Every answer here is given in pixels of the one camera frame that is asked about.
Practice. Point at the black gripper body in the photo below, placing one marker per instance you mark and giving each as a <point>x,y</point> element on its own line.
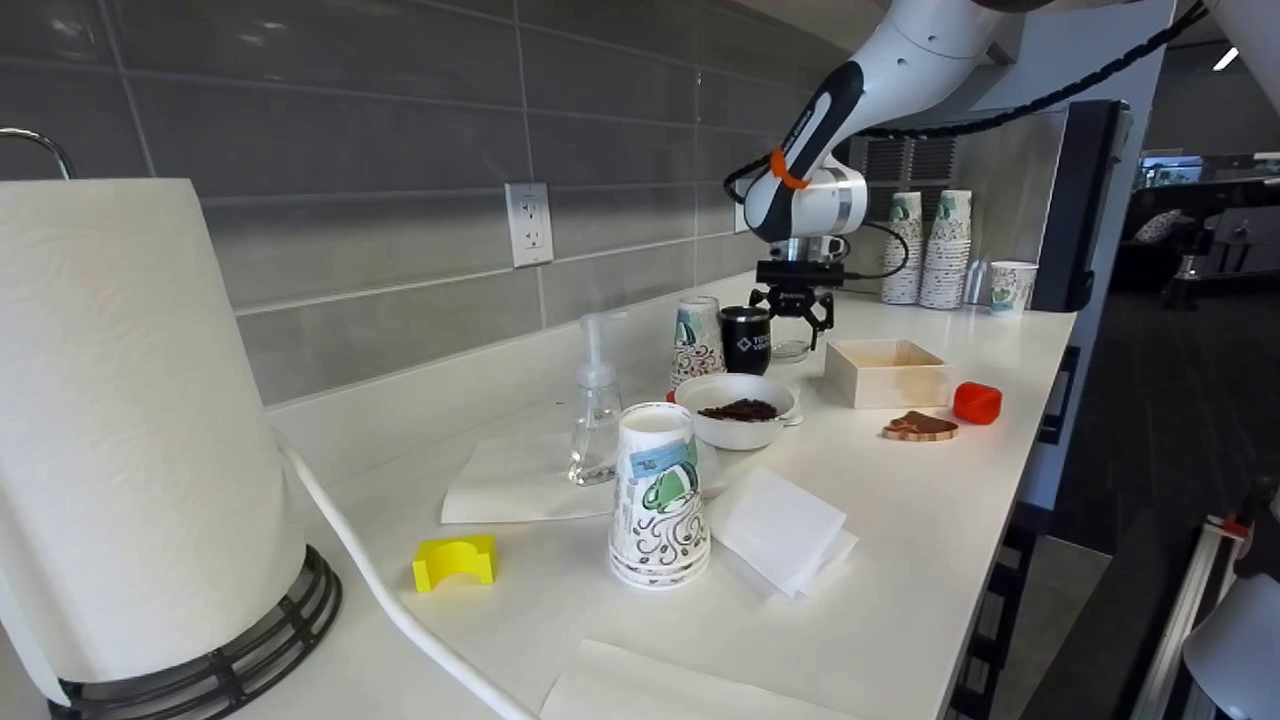
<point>799,278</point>

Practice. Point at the black flask tumbler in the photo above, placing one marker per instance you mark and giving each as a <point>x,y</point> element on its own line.
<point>745,345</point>

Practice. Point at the light wooden box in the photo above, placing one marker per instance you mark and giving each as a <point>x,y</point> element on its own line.
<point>883,387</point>

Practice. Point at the stack of printed cups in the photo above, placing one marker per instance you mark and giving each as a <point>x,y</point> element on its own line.
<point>906,266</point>
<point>947,255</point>

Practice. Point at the dark food in bowl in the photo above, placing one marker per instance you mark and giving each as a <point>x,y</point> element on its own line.
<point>743,410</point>

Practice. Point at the white bowl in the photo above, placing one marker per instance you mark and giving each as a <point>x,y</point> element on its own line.
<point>733,432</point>

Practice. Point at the brown food piece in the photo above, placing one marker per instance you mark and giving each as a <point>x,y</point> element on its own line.
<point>919,427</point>

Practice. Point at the red plastic cap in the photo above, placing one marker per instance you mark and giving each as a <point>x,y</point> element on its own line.
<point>978,402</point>

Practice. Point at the single printed paper cup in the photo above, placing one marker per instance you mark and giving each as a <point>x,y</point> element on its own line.
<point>1015,286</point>

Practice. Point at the clear pump sanitizer bottle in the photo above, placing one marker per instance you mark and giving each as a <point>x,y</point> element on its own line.
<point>593,412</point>

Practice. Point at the folded white napkin stack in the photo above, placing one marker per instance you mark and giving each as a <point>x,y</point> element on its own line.
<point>780,529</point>

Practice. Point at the large printed paper cup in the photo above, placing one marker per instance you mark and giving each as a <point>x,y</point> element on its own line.
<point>660,507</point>

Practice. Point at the flat white napkin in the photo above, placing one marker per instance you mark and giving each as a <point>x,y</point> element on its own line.
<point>513,480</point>

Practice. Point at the yellow plastic block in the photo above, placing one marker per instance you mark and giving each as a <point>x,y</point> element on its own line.
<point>455,560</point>

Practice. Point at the metal stand leg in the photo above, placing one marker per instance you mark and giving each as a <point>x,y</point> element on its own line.
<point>1185,615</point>

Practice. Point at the grey chair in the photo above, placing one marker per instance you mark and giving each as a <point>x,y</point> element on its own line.
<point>1241,652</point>

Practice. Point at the white paper towel roll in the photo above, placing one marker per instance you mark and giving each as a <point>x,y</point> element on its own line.
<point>264,641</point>
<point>133,427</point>

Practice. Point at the white wall outlet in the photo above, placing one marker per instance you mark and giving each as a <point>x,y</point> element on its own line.
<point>528,222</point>

